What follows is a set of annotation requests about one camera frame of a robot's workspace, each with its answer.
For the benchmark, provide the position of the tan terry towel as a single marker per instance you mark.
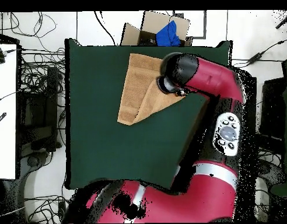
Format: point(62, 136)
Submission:
point(136, 88)

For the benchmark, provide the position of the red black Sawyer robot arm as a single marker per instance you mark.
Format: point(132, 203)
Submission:
point(204, 193)

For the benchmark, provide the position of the blue garment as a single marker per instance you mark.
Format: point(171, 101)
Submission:
point(168, 36)

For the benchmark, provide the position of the open cardboard box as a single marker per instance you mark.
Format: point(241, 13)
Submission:
point(155, 22)

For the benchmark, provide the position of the dark green table cloth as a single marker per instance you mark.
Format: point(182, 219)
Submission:
point(99, 151)

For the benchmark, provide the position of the dark grey chair base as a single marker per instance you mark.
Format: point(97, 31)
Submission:
point(271, 172)

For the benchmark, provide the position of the black equipment rack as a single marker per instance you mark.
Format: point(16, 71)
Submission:
point(38, 112)

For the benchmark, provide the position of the black round floor foot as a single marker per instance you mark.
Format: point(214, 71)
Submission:
point(33, 161)

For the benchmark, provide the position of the black power strip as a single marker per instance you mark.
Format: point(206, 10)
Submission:
point(61, 210)

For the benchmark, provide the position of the white desk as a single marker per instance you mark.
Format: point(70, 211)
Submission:
point(4, 105)

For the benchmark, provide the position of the black bar with white print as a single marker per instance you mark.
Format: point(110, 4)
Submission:
point(0, 119)

